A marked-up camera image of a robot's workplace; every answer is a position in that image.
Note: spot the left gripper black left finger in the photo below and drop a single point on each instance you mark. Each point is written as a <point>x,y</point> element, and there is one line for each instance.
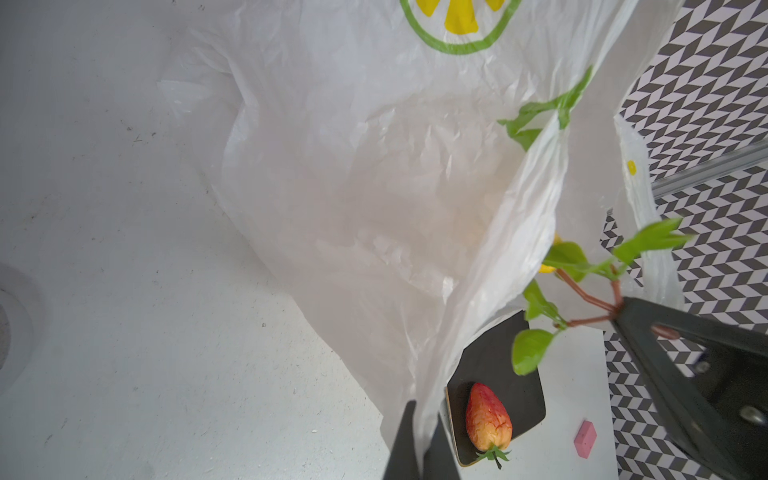
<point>438,461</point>

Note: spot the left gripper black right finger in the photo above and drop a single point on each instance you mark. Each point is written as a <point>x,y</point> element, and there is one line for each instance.
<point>718,416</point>

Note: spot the red yellow fake strawberry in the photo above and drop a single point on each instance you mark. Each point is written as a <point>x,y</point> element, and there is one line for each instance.
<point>488,425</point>

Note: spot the fake lemon branch green leaves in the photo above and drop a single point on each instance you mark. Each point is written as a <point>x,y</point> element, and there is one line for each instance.
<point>568,262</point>

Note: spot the white plastic bag lemon print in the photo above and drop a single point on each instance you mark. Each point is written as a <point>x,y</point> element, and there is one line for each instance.
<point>402,167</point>

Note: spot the black square tray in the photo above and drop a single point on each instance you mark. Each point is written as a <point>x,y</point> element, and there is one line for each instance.
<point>488,360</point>

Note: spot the pink eraser block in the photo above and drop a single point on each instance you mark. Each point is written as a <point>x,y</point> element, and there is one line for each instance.
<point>585,439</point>

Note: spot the aluminium corner post right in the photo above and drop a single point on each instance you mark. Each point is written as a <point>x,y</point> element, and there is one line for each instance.
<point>725,164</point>

